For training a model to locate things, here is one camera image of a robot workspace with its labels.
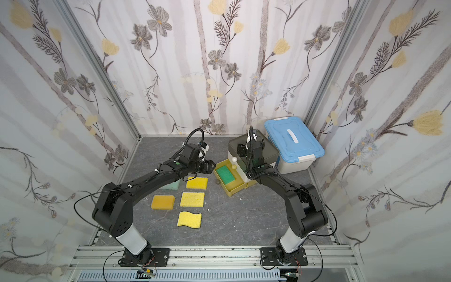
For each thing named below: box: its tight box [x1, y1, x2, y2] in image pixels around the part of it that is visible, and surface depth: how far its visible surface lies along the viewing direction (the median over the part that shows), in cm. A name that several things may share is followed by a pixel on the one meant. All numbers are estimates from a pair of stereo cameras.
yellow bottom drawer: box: [213, 159, 258, 197], surface depth 99 cm
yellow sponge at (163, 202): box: [150, 195, 176, 210], surface depth 90 cm
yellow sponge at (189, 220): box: [176, 211, 203, 229], surface depth 84 cm
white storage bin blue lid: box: [264, 116, 325, 175], surface depth 97 cm
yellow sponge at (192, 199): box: [179, 192, 205, 207], surface depth 92 cm
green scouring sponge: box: [215, 165, 237, 186], surface depth 101 cm
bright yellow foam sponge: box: [186, 176, 209, 190], surface depth 97 cm
